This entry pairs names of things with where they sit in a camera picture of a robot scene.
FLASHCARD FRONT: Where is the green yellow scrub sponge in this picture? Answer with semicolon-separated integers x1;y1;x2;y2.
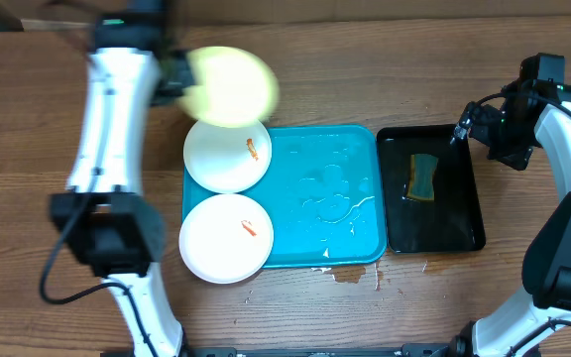
405;154;438;201

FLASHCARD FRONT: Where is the lime green rimmed plate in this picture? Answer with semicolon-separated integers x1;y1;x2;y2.
177;47;280;128

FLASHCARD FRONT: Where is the white plate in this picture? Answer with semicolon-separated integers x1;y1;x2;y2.
178;194;274;285
183;121;272;193

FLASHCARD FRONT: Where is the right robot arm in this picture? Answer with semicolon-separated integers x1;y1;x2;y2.
438;53;571;357

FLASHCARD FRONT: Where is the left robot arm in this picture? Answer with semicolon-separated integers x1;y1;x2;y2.
39;1;195;356

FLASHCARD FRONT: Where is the black rectangular tray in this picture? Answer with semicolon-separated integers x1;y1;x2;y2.
376;124;486;254

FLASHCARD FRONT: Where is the teal plastic tray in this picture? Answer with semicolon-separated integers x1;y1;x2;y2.
182;124;387;269

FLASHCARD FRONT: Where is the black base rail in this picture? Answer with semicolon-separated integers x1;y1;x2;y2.
100;341;465;357

